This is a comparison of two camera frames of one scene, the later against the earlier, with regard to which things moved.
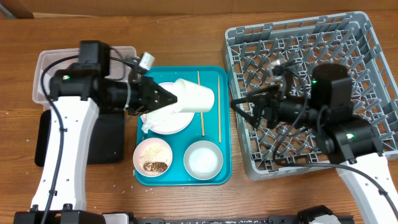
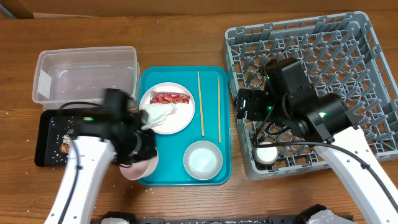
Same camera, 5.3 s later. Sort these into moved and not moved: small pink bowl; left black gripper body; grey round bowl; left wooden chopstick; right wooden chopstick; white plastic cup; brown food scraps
Moved: small pink bowl; brown food scraps; white plastic cup; left black gripper body
Not moved: left wooden chopstick; right wooden chopstick; grey round bowl
